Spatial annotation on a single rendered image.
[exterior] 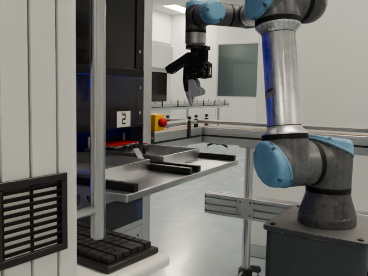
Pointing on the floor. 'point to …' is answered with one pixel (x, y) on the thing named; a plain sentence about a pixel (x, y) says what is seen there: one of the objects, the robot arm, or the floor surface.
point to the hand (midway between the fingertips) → (189, 101)
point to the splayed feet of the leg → (249, 271)
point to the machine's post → (138, 134)
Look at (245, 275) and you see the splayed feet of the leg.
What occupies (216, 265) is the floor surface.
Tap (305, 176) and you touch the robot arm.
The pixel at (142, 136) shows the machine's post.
